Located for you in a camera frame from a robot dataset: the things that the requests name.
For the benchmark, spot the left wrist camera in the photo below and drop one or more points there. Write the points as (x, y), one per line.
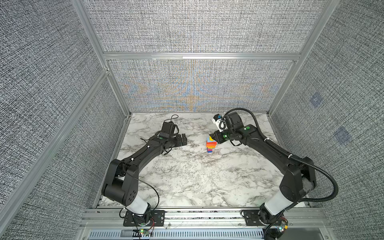
(169, 130)

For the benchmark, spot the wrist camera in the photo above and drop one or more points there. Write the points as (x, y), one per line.
(227, 122)
(169, 130)

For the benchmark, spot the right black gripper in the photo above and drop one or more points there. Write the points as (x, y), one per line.
(218, 138)

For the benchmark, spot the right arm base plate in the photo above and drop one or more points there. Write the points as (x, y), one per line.
(252, 218)

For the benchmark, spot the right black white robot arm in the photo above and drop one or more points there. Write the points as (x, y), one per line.
(299, 177)

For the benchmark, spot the light blue wood block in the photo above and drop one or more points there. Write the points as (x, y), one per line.
(208, 141)

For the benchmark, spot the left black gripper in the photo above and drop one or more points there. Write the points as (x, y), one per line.
(179, 141)

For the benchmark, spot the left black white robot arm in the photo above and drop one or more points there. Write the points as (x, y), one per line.
(121, 182)

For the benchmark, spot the aluminium front rail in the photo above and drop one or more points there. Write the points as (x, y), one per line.
(204, 224)

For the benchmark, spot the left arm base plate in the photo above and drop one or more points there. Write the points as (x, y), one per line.
(153, 218)

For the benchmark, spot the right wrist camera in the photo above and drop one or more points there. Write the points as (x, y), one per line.
(227, 122)

